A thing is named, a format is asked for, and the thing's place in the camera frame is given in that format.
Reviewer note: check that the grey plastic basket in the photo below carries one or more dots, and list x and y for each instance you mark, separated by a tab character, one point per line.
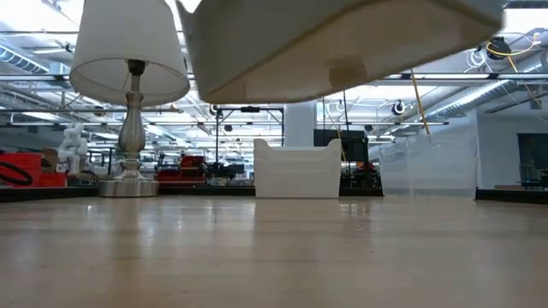
321	51

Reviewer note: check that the clear plastic basket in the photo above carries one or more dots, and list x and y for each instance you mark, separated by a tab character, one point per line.
445	143
428	184

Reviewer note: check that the black monitor screen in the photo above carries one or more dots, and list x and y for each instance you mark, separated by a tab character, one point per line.
354	147

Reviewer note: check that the red tool box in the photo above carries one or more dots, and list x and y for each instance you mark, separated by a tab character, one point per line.
190	162

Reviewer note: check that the white shade silver table lamp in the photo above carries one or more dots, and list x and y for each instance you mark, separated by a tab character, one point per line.
128	43

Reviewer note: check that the white humanoid figure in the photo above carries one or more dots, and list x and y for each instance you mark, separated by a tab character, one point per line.
73	149

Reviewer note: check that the red storage crate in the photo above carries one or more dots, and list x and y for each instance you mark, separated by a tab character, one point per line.
25	159

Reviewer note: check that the black screen panel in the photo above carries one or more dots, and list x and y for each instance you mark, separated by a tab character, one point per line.
533	158

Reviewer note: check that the black metal rig frame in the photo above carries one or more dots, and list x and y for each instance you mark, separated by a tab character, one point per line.
250	109

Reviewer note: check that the black aluminium table frame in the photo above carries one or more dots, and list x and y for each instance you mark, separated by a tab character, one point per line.
43	193

